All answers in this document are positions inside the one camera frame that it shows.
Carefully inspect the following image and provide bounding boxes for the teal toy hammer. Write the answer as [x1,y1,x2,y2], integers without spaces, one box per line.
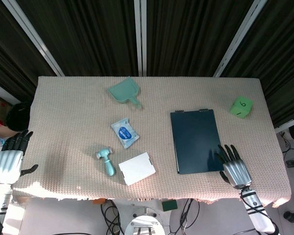
[96,147,117,177]

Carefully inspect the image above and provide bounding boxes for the white cardboard box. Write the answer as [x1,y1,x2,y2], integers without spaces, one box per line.
[118,152,156,187]

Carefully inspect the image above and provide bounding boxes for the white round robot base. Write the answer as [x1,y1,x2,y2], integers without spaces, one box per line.
[124,214,165,235]

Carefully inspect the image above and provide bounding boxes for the dark blue notebook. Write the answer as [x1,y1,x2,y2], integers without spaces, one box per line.
[170,108,225,175]

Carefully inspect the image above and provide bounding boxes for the blue wet wipes packet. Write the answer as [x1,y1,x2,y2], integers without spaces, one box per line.
[110,117,140,149]

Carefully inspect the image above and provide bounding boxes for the green rectangular block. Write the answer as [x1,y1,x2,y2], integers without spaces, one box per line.
[162,200,178,212]

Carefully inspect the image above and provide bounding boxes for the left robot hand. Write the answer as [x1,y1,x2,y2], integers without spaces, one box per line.
[0,130,39,185]

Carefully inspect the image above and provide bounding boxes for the teal plastic dustpan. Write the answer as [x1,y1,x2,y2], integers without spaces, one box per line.
[107,76,143,110]

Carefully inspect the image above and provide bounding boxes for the black round object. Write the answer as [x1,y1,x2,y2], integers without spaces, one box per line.
[5,102,31,133]

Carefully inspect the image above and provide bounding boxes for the beige knitted tablecloth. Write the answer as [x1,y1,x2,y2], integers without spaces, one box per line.
[12,76,292,209]

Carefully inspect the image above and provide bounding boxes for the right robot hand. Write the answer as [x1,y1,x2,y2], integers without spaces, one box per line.
[217,144,252,189]

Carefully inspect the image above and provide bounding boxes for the green foam die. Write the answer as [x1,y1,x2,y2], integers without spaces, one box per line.
[229,96,254,118]

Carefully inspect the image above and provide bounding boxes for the black stand foot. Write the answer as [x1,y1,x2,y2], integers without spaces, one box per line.
[283,210,294,223]

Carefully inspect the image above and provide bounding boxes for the black floor cables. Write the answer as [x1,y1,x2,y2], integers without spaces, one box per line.
[100,199,128,235]

